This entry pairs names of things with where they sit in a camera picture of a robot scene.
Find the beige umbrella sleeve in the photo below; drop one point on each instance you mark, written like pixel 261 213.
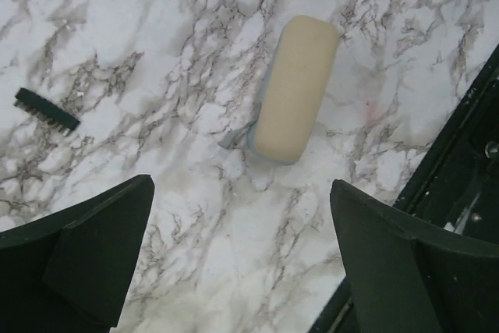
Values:
pixel 291 92

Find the black pin header strip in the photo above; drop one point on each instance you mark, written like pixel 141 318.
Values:
pixel 45 110

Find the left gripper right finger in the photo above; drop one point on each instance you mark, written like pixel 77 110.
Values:
pixel 407 275

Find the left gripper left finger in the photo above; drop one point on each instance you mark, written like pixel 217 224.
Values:
pixel 70 271

